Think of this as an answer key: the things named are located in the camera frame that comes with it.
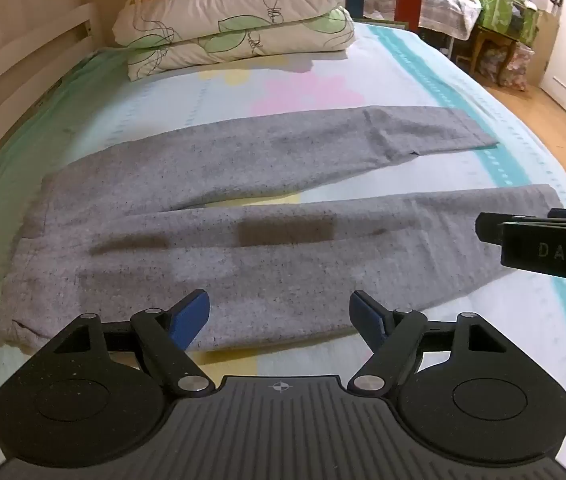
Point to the grey plaid blanket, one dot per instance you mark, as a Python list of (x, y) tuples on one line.
[(448, 10)]

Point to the floral fabric bag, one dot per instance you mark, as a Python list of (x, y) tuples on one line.
[(523, 67)]

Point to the cardboard panel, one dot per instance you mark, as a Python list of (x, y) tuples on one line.
[(545, 45)]

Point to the green bag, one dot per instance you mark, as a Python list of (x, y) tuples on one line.
[(498, 10)]

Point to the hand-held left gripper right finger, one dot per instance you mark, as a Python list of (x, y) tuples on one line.
[(367, 316)]

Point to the wooden stool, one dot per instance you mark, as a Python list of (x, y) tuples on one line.
[(508, 60)]

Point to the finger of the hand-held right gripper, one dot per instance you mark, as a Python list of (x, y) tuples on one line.
[(490, 229)]

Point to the red post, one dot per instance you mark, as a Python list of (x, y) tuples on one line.
[(410, 0)]

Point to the floral bed sheet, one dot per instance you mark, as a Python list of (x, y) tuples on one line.
[(463, 110)]

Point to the yellow patterned pillow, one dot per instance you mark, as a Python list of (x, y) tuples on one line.
[(223, 0)]

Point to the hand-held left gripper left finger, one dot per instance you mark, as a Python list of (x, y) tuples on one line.
[(190, 317)]

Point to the green leaf pillow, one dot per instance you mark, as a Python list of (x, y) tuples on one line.
[(263, 47)]

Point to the grey pants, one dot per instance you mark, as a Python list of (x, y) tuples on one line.
[(263, 160)]

